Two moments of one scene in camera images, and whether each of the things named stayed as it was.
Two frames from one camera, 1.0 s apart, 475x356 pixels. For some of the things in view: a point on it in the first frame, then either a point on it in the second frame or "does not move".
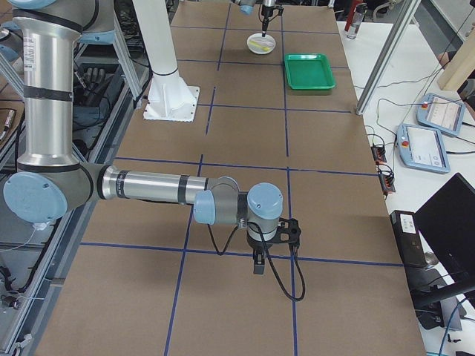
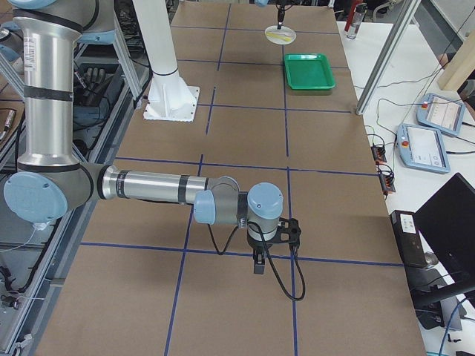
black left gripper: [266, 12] -> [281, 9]
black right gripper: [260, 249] does not move
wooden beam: [459, 69] does not move
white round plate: [259, 44] -> [282, 36]
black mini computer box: [409, 239] does not move
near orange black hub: [387, 179] does not move
